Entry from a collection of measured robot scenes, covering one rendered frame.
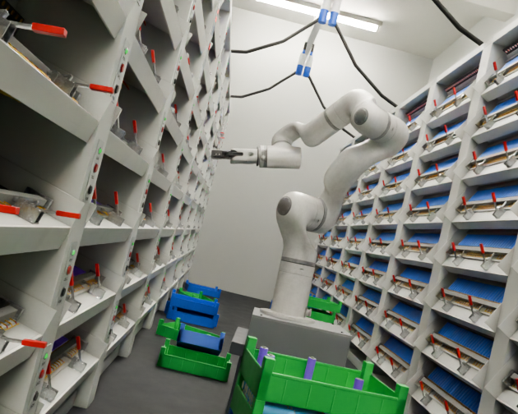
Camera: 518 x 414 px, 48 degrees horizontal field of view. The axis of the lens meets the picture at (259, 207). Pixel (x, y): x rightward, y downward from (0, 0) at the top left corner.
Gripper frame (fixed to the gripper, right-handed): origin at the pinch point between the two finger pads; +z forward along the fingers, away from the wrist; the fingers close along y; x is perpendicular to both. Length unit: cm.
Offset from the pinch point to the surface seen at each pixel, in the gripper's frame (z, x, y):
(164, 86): 15.5, 15.1, -40.0
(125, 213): 26, -24, -40
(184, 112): 15.0, 21.1, 30.3
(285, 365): -19, -58, -86
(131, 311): 33, -63, 30
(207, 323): 5, -86, 149
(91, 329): 34, -59, -40
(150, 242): 27, -34, 30
